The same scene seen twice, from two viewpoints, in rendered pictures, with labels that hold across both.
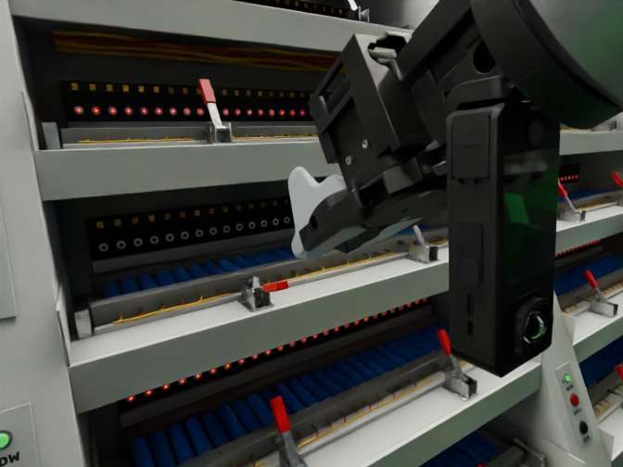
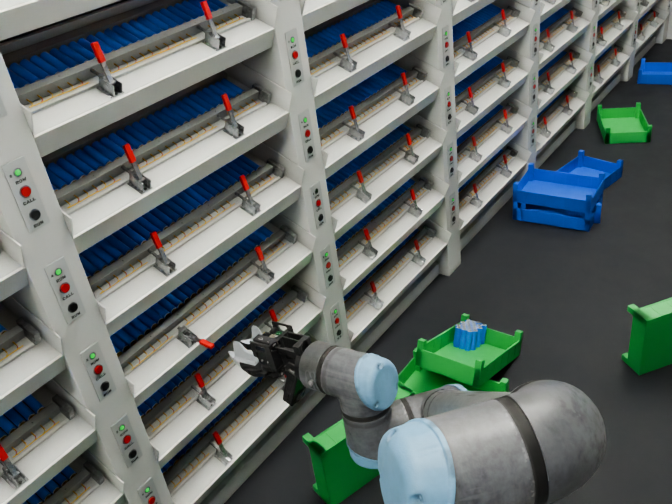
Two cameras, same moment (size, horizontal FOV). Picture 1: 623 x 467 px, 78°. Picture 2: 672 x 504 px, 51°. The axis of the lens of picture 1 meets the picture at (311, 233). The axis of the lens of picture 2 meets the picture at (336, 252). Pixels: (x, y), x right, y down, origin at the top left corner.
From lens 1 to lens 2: 1.27 m
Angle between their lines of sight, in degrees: 43
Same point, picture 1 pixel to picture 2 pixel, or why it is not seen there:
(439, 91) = (287, 359)
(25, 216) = (109, 352)
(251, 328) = (190, 355)
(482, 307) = (290, 397)
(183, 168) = (156, 296)
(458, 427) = not seen: hidden behind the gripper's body
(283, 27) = (194, 176)
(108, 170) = (129, 315)
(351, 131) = (263, 355)
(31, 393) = (125, 410)
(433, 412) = not seen: hidden behind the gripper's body
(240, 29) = (171, 192)
